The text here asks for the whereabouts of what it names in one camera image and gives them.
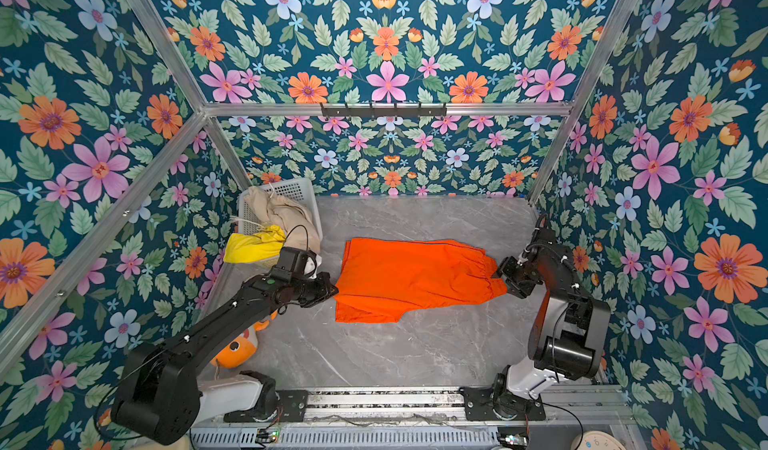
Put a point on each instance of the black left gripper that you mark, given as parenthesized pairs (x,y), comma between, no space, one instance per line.
(325,289)

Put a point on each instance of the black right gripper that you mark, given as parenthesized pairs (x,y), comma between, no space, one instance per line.
(507,267)

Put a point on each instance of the orange shorts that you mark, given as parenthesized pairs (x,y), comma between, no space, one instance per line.
(381,281)

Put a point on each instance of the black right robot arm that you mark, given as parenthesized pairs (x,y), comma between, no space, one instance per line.
(567,337)

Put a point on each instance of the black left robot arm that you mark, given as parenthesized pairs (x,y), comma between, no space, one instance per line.
(159,395)

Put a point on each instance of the yellow shorts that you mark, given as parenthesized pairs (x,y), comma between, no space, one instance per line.
(264,245)

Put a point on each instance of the beige shorts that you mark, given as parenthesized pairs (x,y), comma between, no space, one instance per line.
(294,218)

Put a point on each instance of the orange fish plush toy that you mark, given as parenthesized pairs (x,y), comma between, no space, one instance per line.
(243,347)

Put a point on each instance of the white plastic laundry basket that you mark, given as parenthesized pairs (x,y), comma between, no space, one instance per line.
(298,189)

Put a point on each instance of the white round device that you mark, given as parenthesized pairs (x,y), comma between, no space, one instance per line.
(596,440)

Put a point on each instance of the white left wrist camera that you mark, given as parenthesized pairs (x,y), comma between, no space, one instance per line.
(311,267)

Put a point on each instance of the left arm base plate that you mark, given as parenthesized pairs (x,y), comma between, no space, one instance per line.
(273,406)

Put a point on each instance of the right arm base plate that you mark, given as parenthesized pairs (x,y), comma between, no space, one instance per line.
(488,404)

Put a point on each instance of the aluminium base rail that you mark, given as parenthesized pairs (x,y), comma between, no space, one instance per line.
(423,418)

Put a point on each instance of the black hook rail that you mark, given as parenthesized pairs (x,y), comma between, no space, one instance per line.
(384,110)

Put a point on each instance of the aluminium frame post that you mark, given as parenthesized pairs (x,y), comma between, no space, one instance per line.
(156,30)

